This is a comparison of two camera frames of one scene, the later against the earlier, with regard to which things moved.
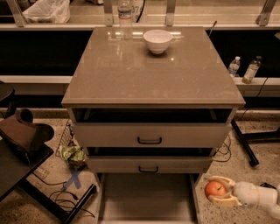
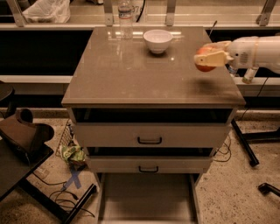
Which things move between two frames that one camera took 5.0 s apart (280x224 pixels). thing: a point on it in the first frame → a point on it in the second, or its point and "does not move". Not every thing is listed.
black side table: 17,164 does not move
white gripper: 244,192 → 242,55
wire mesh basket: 67,137 does not move
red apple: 214,188 → 204,51
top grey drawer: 151,135 does not move
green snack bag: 73,154 does not move
